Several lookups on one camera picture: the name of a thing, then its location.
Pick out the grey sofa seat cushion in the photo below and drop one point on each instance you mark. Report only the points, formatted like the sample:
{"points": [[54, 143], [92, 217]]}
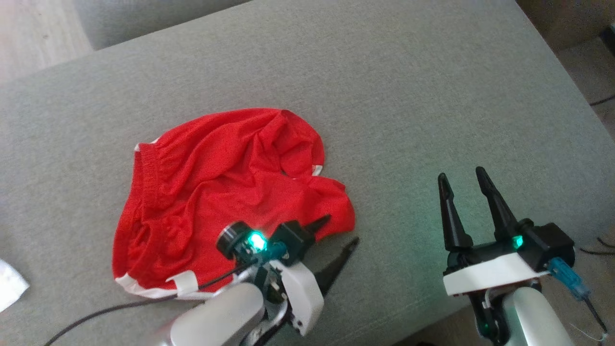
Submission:
{"points": [[144, 19]]}

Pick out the white cloth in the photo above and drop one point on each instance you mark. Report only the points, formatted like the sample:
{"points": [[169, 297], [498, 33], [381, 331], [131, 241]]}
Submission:
{"points": [[9, 286]]}

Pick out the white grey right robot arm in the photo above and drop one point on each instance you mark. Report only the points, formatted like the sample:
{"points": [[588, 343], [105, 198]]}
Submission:
{"points": [[533, 322]]}

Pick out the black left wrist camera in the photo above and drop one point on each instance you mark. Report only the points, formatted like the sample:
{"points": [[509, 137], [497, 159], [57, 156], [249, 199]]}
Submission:
{"points": [[293, 240]]}

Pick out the red jersey with white trim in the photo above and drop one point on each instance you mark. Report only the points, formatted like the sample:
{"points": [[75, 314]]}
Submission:
{"points": [[206, 182]]}

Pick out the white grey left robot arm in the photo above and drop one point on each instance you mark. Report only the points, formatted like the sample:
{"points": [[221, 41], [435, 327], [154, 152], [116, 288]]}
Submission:
{"points": [[216, 317]]}

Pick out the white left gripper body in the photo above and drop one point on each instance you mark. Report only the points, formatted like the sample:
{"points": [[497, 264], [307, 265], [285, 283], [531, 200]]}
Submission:
{"points": [[302, 293]]}

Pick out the wide grey sofa chaise seat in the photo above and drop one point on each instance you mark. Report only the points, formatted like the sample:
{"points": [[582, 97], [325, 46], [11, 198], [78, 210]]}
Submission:
{"points": [[384, 96]]}

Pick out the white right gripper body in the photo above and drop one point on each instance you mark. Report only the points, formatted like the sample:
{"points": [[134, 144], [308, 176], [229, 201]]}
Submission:
{"points": [[495, 274]]}

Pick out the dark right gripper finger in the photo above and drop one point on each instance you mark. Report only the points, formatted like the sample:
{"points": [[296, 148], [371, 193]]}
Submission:
{"points": [[454, 221], [497, 211]]}

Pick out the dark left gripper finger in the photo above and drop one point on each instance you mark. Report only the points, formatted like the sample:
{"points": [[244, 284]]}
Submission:
{"points": [[318, 226], [334, 269]]}

